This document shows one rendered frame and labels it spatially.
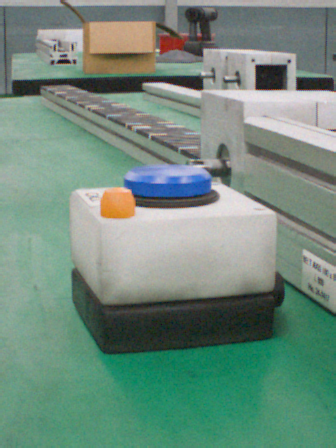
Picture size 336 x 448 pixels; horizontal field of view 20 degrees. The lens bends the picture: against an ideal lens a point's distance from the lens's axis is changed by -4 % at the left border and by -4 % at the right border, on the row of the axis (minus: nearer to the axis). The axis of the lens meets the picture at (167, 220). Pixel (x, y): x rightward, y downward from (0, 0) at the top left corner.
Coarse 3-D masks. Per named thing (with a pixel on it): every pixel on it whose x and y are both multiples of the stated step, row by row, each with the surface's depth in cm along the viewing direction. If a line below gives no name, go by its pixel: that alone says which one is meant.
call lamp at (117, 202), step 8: (104, 192) 41; (112, 192) 40; (120, 192) 40; (128, 192) 41; (104, 200) 41; (112, 200) 40; (120, 200) 40; (128, 200) 41; (104, 208) 41; (112, 208) 40; (120, 208) 40; (128, 208) 41; (104, 216) 41; (112, 216) 40; (120, 216) 40; (128, 216) 41
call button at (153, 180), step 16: (128, 176) 44; (144, 176) 43; (160, 176) 43; (176, 176) 43; (192, 176) 43; (208, 176) 44; (144, 192) 43; (160, 192) 43; (176, 192) 43; (192, 192) 43
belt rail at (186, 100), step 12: (144, 84) 173; (156, 84) 171; (168, 84) 169; (144, 96) 173; (156, 96) 166; (168, 96) 158; (180, 96) 150; (192, 96) 144; (180, 108) 151; (192, 108) 144
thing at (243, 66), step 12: (228, 60) 163; (240, 60) 157; (252, 60) 156; (264, 60) 155; (276, 60) 156; (288, 60) 157; (228, 72) 164; (240, 72) 157; (252, 72) 155; (264, 72) 158; (276, 72) 158; (288, 72) 156; (228, 84) 164; (240, 84) 158; (252, 84) 155; (264, 84) 158; (276, 84) 158; (288, 84) 157
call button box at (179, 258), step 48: (96, 192) 46; (96, 240) 41; (144, 240) 41; (192, 240) 41; (240, 240) 42; (96, 288) 42; (144, 288) 41; (192, 288) 42; (240, 288) 42; (96, 336) 42; (144, 336) 42; (192, 336) 42; (240, 336) 43
